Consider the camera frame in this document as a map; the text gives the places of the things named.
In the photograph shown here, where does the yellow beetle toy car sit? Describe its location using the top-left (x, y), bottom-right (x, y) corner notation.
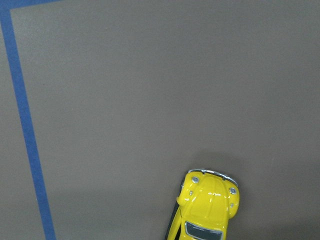
top-left (165, 168), bottom-right (240, 240)

